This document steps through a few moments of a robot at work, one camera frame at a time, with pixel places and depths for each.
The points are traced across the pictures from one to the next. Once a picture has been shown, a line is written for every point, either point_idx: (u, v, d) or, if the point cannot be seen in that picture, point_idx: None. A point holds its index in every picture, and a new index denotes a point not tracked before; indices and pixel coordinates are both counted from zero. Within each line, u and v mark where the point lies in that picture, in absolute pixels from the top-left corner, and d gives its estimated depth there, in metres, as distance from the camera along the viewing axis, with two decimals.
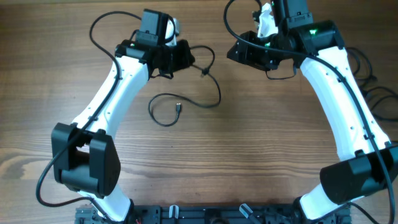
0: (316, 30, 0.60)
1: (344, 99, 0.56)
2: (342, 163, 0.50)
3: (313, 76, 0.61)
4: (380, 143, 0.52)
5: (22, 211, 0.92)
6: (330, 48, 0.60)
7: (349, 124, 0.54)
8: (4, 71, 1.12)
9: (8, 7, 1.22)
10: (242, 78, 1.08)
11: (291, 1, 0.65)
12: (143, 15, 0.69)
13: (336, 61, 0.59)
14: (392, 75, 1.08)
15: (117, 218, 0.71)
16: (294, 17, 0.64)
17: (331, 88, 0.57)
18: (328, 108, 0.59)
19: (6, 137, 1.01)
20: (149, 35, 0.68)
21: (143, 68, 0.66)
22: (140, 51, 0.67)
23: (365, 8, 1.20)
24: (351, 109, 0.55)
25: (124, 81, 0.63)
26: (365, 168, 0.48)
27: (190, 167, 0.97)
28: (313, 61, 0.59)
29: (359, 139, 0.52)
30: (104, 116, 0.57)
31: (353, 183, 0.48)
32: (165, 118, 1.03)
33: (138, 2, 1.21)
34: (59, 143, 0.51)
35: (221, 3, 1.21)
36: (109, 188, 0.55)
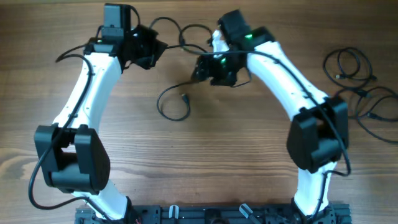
0: (251, 35, 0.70)
1: (282, 76, 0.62)
2: (292, 124, 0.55)
3: (257, 69, 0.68)
4: (318, 98, 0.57)
5: (22, 211, 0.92)
6: (263, 43, 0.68)
7: (290, 92, 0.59)
8: (4, 71, 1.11)
9: (8, 7, 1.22)
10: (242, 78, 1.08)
11: (231, 20, 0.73)
12: (106, 10, 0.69)
13: (271, 49, 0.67)
14: (392, 74, 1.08)
15: (117, 216, 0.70)
16: (235, 32, 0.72)
17: (270, 71, 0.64)
18: (275, 89, 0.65)
19: (6, 137, 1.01)
20: (114, 28, 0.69)
21: (114, 61, 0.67)
22: (109, 45, 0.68)
23: (366, 8, 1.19)
24: (288, 80, 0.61)
25: (97, 76, 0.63)
26: (311, 120, 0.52)
27: (190, 167, 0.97)
28: (252, 55, 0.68)
29: (300, 99, 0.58)
30: (83, 112, 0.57)
31: (305, 137, 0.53)
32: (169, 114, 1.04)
33: (137, 1, 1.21)
34: (43, 145, 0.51)
35: (221, 3, 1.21)
36: (102, 182, 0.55)
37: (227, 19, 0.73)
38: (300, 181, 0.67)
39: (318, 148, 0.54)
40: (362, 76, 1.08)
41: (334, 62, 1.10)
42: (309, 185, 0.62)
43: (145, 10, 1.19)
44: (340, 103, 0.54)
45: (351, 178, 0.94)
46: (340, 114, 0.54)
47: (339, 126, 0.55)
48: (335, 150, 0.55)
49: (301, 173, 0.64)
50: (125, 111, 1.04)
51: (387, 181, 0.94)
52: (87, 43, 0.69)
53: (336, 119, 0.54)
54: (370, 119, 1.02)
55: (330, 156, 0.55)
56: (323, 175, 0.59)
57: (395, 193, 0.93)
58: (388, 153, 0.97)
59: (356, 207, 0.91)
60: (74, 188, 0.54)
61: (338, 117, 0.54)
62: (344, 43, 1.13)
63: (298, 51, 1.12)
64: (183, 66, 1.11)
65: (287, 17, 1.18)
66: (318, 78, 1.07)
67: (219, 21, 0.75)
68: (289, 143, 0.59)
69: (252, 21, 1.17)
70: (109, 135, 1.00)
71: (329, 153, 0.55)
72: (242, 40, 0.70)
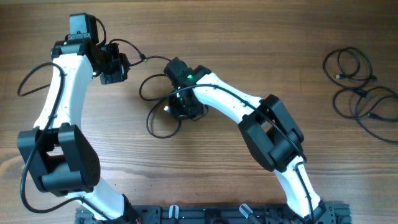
0: (191, 74, 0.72)
1: (222, 97, 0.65)
2: (242, 133, 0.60)
3: (205, 99, 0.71)
4: (255, 102, 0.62)
5: (22, 211, 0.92)
6: (203, 76, 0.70)
7: (232, 106, 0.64)
8: (4, 71, 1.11)
9: (8, 7, 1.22)
10: (242, 78, 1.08)
11: (175, 66, 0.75)
12: (71, 20, 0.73)
13: (209, 79, 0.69)
14: (392, 75, 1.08)
15: (115, 214, 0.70)
16: (180, 75, 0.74)
17: (213, 97, 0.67)
18: (224, 112, 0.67)
19: (6, 138, 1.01)
20: (81, 33, 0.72)
21: (84, 59, 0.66)
22: (75, 45, 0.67)
23: (366, 8, 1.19)
24: (227, 97, 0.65)
25: (69, 76, 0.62)
26: (254, 126, 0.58)
27: (190, 167, 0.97)
28: (194, 89, 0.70)
29: (240, 109, 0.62)
30: (62, 111, 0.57)
31: (254, 140, 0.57)
32: (159, 129, 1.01)
33: (137, 2, 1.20)
34: (28, 149, 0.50)
35: (222, 3, 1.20)
36: (94, 177, 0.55)
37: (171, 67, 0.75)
38: (285, 188, 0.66)
39: (273, 148, 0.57)
40: (362, 76, 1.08)
41: (334, 62, 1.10)
42: (289, 185, 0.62)
43: (145, 10, 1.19)
44: (275, 101, 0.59)
45: (351, 178, 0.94)
46: (278, 111, 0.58)
47: (284, 121, 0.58)
48: (290, 145, 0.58)
49: (280, 178, 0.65)
50: (124, 111, 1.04)
51: (387, 181, 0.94)
52: (53, 47, 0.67)
53: (277, 116, 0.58)
54: (371, 119, 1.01)
55: (287, 151, 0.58)
56: (295, 170, 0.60)
57: (395, 193, 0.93)
58: (388, 153, 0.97)
59: (356, 207, 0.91)
60: (68, 188, 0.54)
61: (278, 114, 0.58)
62: (344, 43, 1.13)
63: (298, 51, 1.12)
64: None
65: (287, 17, 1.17)
66: (318, 78, 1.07)
67: (165, 68, 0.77)
68: (252, 152, 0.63)
69: (252, 21, 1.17)
70: (109, 134, 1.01)
71: (284, 149, 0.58)
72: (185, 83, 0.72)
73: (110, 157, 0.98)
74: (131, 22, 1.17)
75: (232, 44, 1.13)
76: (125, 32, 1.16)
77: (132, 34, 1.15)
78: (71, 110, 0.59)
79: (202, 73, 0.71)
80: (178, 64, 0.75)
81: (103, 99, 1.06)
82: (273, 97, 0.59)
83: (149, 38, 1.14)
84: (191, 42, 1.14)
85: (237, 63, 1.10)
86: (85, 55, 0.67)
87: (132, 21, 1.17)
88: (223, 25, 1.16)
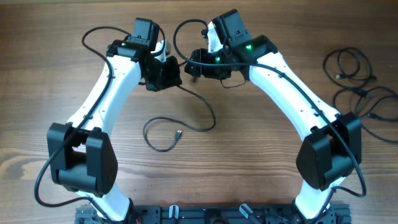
0: (252, 45, 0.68)
1: (289, 91, 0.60)
2: (305, 146, 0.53)
3: (259, 81, 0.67)
4: (331, 116, 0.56)
5: (22, 211, 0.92)
6: (265, 53, 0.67)
7: (300, 109, 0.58)
8: (4, 71, 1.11)
9: (9, 7, 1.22)
10: (241, 78, 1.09)
11: (229, 22, 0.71)
12: (136, 23, 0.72)
13: (275, 62, 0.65)
14: (392, 75, 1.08)
15: (117, 218, 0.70)
16: (234, 36, 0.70)
17: (275, 85, 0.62)
18: (282, 106, 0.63)
19: (7, 137, 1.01)
20: (141, 39, 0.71)
21: (136, 66, 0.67)
22: (132, 50, 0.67)
23: (367, 9, 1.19)
24: (296, 96, 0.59)
25: (117, 79, 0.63)
26: (324, 141, 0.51)
27: (190, 167, 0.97)
28: (254, 67, 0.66)
29: (310, 117, 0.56)
30: (99, 114, 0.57)
31: (319, 159, 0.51)
32: (159, 133, 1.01)
33: (138, 2, 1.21)
34: (56, 142, 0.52)
35: (222, 3, 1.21)
36: (108, 186, 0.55)
37: (226, 20, 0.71)
38: (302, 188, 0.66)
39: (331, 168, 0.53)
40: (362, 76, 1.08)
41: (334, 62, 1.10)
42: (316, 196, 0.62)
43: (145, 10, 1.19)
44: (352, 119, 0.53)
45: (351, 178, 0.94)
46: (353, 134, 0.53)
47: (352, 143, 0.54)
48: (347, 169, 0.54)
49: (306, 185, 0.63)
50: (124, 111, 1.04)
51: (387, 181, 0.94)
52: (111, 45, 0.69)
53: (350, 136, 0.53)
54: (371, 119, 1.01)
55: (341, 174, 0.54)
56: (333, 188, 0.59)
57: (395, 193, 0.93)
58: (388, 153, 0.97)
59: (356, 208, 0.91)
60: (79, 188, 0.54)
61: (352, 134, 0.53)
62: (344, 43, 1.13)
63: (298, 51, 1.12)
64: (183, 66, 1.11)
65: (287, 17, 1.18)
66: (318, 78, 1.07)
67: (215, 18, 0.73)
68: (300, 163, 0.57)
69: (252, 21, 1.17)
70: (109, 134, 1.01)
71: (341, 172, 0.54)
72: (240, 51, 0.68)
73: None
74: (131, 22, 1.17)
75: None
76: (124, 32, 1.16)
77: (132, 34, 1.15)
78: (108, 115, 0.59)
79: (266, 53, 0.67)
80: (236, 20, 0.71)
81: None
82: (352, 117, 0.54)
83: None
84: (191, 42, 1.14)
85: None
86: (138, 61, 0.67)
87: (132, 21, 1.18)
88: None
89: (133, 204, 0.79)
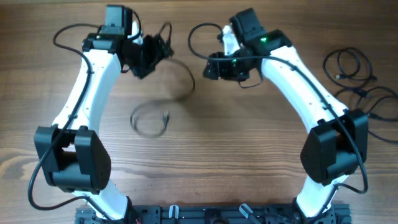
0: (266, 38, 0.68)
1: (299, 84, 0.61)
2: (310, 139, 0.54)
3: (272, 74, 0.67)
4: (339, 110, 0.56)
5: (22, 211, 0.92)
6: (279, 47, 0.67)
7: (308, 102, 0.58)
8: (4, 71, 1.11)
9: (8, 7, 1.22)
10: (256, 78, 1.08)
11: (245, 18, 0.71)
12: (107, 11, 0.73)
13: (288, 55, 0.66)
14: (392, 75, 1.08)
15: (117, 216, 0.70)
16: (250, 32, 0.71)
17: (286, 78, 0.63)
18: (291, 99, 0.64)
19: (7, 137, 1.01)
20: (115, 28, 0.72)
21: (114, 58, 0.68)
22: (108, 42, 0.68)
23: (367, 9, 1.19)
24: (306, 90, 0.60)
25: (96, 74, 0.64)
26: (331, 135, 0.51)
27: (190, 167, 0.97)
28: (267, 61, 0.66)
29: (318, 111, 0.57)
30: (83, 112, 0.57)
31: (323, 151, 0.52)
32: (159, 133, 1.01)
33: (137, 2, 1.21)
34: (43, 145, 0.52)
35: (221, 3, 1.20)
36: (103, 182, 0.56)
37: (241, 17, 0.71)
38: (305, 184, 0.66)
39: (334, 162, 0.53)
40: (362, 76, 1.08)
41: (334, 62, 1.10)
42: (318, 191, 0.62)
43: (145, 10, 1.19)
44: (360, 115, 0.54)
45: (351, 178, 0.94)
46: (360, 129, 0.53)
47: (359, 139, 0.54)
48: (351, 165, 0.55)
49: (308, 181, 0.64)
50: (124, 111, 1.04)
51: (387, 181, 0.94)
52: (86, 39, 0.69)
53: (357, 132, 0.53)
54: (370, 119, 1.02)
55: (344, 170, 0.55)
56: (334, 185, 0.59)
57: (395, 194, 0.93)
58: (388, 153, 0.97)
59: (356, 208, 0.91)
60: (76, 187, 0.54)
61: (359, 130, 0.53)
62: (344, 43, 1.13)
63: (298, 51, 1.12)
64: (183, 65, 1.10)
65: (287, 17, 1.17)
66: (318, 78, 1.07)
67: (232, 18, 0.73)
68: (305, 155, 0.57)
69: None
70: (109, 134, 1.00)
71: (344, 167, 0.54)
72: (254, 44, 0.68)
73: None
74: None
75: None
76: None
77: None
78: (92, 112, 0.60)
79: (280, 47, 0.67)
80: (252, 17, 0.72)
81: None
82: (359, 112, 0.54)
83: None
84: (190, 42, 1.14)
85: None
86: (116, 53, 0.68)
87: None
88: (222, 25, 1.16)
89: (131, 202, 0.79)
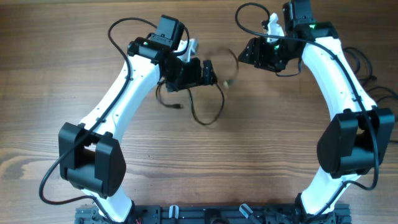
0: (314, 26, 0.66)
1: (335, 73, 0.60)
2: (332, 124, 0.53)
3: (310, 60, 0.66)
4: (367, 104, 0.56)
5: (22, 211, 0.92)
6: (326, 37, 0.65)
7: (339, 91, 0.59)
8: (4, 71, 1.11)
9: (8, 7, 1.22)
10: (256, 78, 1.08)
11: (299, 6, 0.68)
12: (161, 22, 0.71)
13: (332, 45, 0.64)
14: (392, 75, 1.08)
15: (117, 218, 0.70)
16: (300, 19, 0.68)
17: (325, 65, 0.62)
18: (324, 86, 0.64)
19: (6, 137, 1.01)
20: (164, 38, 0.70)
21: (155, 69, 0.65)
22: (153, 51, 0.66)
23: (367, 9, 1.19)
24: (342, 79, 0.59)
25: (134, 82, 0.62)
26: (354, 124, 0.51)
27: (190, 167, 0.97)
28: (310, 46, 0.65)
29: (347, 100, 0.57)
30: (112, 118, 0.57)
31: (341, 138, 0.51)
32: (159, 133, 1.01)
33: (137, 2, 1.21)
34: (66, 143, 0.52)
35: (221, 3, 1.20)
36: (114, 187, 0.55)
37: (296, 4, 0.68)
38: (313, 180, 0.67)
39: (350, 153, 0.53)
40: (362, 76, 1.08)
41: None
42: (324, 190, 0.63)
43: (145, 10, 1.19)
44: (387, 114, 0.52)
45: None
46: (383, 127, 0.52)
47: (381, 138, 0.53)
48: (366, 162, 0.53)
49: (316, 177, 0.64)
50: None
51: (387, 181, 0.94)
52: (132, 42, 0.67)
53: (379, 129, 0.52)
54: None
55: (360, 167, 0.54)
56: (342, 183, 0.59)
57: (395, 193, 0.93)
58: (388, 153, 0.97)
59: (356, 208, 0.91)
60: (84, 186, 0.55)
61: (382, 128, 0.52)
62: (344, 43, 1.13)
63: None
64: None
65: None
66: None
67: (285, 4, 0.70)
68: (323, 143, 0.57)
69: (252, 21, 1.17)
70: None
71: (359, 163, 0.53)
72: (299, 31, 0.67)
73: None
74: (131, 22, 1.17)
75: (232, 44, 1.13)
76: (125, 32, 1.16)
77: (132, 34, 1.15)
78: (121, 119, 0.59)
79: (326, 37, 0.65)
80: (306, 5, 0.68)
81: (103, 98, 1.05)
82: (387, 111, 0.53)
83: None
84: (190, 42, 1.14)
85: (237, 63, 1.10)
86: (158, 65, 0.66)
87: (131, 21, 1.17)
88: (223, 25, 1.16)
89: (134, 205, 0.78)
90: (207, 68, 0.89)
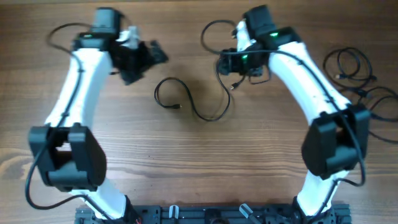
0: (277, 33, 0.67)
1: (303, 78, 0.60)
2: (311, 130, 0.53)
3: (278, 68, 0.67)
4: (341, 103, 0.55)
5: (22, 211, 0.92)
6: (289, 43, 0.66)
7: (312, 94, 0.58)
8: (4, 71, 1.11)
9: (8, 7, 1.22)
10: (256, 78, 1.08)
11: (258, 15, 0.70)
12: (98, 12, 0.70)
13: (296, 50, 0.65)
14: (392, 75, 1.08)
15: (116, 215, 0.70)
16: (261, 28, 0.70)
17: (293, 71, 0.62)
18: (296, 93, 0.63)
19: (6, 137, 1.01)
20: (104, 28, 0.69)
21: (105, 55, 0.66)
22: (96, 40, 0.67)
23: (367, 8, 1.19)
24: (311, 83, 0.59)
25: (86, 73, 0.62)
26: (332, 126, 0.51)
27: (190, 167, 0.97)
28: (275, 55, 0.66)
29: (321, 103, 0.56)
30: (75, 111, 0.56)
31: (323, 143, 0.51)
32: (159, 133, 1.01)
33: (137, 2, 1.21)
34: (38, 145, 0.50)
35: (221, 3, 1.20)
36: (99, 177, 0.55)
37: (254, 14, 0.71)
38: (306, 180, 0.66)
39: (334, 155, 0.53)
40: (362, 76, 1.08)
41: (334, 62, 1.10)
42: (317, 188, 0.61)
43: (145, 10, 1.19)
44: (362, 110, 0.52)
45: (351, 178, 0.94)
46: (360, 123, 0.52)
47: (360, 135, 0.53)
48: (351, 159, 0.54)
49: (309, 177, 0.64)
50: (124, 111, 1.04)
51: (387, 181, 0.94)
52: (75, 38, 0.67)
53: (357, 126, 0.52)
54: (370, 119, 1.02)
55: (344, 165, 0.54)
56: (333, 182, 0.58)
57: (395, 194, 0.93)
58: (388, 153, 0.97)
59: (356, 208, 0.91)
60: (73, 185, 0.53)
61: (360, 124, 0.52)
62: (344, 43, 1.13)
63: None
64: (183, 66, 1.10)
65: (287, 17, 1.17)
66: None
67: (245, 15, 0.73)
68: (305, 147, 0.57)
69: None
70: (109, 134, 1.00)
71: (344, 162, 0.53)
72: (263, 40, 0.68)
73: (110, 157, 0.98)
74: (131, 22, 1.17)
75: (232, 44, 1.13)
76: None
77: None
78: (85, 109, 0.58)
79: (289, 42, 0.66)
80: (264, 14, 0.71)
81: (102, 98, 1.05)
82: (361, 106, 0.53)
83: (149, 38, 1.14)
84: (190, 42, 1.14)
85: None
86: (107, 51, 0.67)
87: (132, 21, 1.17)
88: (223, 25, 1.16)
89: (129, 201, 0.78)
90: (154, 47, 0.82)
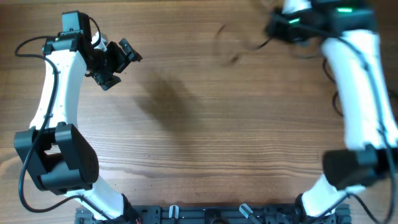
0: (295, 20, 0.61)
1: (361, 84, 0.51)
2: (354, 152, 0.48)
3: (334, 58, 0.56)
4: (391, 137, 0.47)
5: (22, 211, 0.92)
6: (362, 30, 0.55)
7: (364, 115, 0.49)
8: (4, 71, 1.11)
9: (8, 7, 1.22)
10: (256, 78, 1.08)
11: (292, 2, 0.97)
12: (63, 17, 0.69)
13: (360, 41, 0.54)
14: None
15: (115, 214, 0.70)
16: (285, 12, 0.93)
17: (353, 74, 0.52)
18: (345, 99, 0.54)
19: (6, 137, 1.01)
20: (74, 31, 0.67)
21: (78, 55, 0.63)
22: (68, 40, 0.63)
23: None
24: (368, 94, 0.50)
25: (63, 74, 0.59)
26: (375, 163, 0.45)
27: (190, 167, 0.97)
28: (338, 43, 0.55)
29: (372, 130, 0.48)
30: (58, 111, 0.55)
31: (359, 170, 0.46)
32: (159, 133, 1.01)
33: (137, 2, 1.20)
34: (25, 149, 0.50)
35: (222, 3, 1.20)
36: (91, 174, 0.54)
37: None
38: (315, 186, 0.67)
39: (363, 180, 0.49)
40: None
41: None
42: (324, 195, 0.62)
43: (145, 10, 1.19)
44: None
45: None
46: None
47: None
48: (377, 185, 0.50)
49: (319, 184, 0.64)
50: (124, 111, 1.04)
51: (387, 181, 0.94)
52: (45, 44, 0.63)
53: None
54: None
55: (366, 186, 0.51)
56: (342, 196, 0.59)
57: None
58: None
59: (356, 208, 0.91)
60: (67, 186, 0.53)
61: None
62: None
63: (297, 51, 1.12)
64: (183, 65, 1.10)
65: None
66: (318, 78, 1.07)
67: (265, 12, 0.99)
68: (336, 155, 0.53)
69: None
70: (109, 134, 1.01)
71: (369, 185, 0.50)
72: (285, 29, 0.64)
73: (110, 157, 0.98)
74: (132, 22, 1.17)
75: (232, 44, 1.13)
76: (124, 32, 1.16)
77: (132, 34, 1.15)
78: (68, 108, 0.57)
79: (357, 29, 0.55)
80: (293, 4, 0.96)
81: (102, 98, 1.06)
82: None
83: (148, 39, 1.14)
84: (190, 42, 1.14)
85: (237, 63, 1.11)
86: (78, 50, 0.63)
87: (132, 22, 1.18)
88: (223, 25, 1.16)
89: (126, 199, 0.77)
90: (126, 46, 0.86)
